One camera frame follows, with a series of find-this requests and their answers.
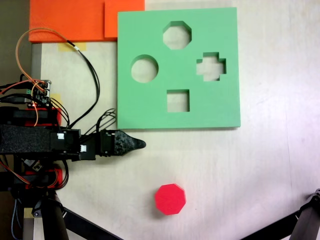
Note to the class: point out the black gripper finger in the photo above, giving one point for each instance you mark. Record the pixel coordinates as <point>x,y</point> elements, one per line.
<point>125,148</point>
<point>125,138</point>

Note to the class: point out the red octagonal pillar block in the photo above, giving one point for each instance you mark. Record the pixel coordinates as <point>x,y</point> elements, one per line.
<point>170,198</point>

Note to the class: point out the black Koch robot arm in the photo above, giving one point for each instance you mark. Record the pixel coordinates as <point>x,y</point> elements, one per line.
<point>25,142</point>

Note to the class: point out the green shape sorting board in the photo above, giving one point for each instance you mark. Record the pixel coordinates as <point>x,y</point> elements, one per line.
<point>140,112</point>

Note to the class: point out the yellow masking tape piece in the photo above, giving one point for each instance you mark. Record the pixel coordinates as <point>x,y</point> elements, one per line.
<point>56,96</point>
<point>82,46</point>

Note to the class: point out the small circuit board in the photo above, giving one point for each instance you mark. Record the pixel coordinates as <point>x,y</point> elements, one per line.
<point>40,91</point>

